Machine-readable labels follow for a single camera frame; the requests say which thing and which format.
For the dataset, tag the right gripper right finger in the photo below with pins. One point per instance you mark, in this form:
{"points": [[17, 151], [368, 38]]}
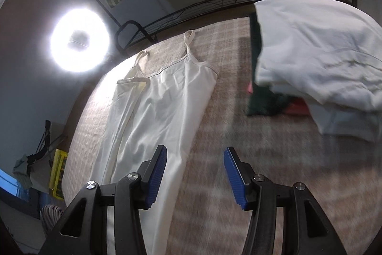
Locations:
{"points": [[239, 180]]}

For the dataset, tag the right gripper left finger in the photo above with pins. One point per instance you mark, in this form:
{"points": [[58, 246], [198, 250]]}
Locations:
{"points": [[151, 174]]}

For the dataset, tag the cream camisole top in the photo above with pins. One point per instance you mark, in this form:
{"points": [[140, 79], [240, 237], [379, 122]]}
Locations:
{"points": [[148, 110]]}

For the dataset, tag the white shorts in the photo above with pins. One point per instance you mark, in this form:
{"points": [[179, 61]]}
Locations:
{"points": [[329, 54]]}

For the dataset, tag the dark green folded garment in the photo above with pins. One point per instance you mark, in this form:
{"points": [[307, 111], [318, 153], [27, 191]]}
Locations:
{"points": [[256, 44]]}

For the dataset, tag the red folded garment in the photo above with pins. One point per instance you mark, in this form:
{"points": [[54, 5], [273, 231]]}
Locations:
{"points": [[298, 107]]}

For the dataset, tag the yellow box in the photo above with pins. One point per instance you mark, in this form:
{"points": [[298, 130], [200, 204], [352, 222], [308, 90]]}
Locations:
{"points": [[57, 174]]}

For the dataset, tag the beige plaid bed blanket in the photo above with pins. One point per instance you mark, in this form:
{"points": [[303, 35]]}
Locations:
{"points": [[343, 173]]}

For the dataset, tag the black tripod stand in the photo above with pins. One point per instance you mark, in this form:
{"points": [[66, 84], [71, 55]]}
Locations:
{"points": [[45, 146]]}

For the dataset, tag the grey striped trouser knee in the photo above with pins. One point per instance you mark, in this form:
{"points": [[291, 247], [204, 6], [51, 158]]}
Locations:
{"points": [[49, 216]]}

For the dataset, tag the bright ring light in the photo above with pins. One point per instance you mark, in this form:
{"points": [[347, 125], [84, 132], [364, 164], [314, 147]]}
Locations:
{"points": [[80, 40]]}

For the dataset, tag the black metal bed frame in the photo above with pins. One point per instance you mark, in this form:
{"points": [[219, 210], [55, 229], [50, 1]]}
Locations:
{"points": [[180, 16]]}

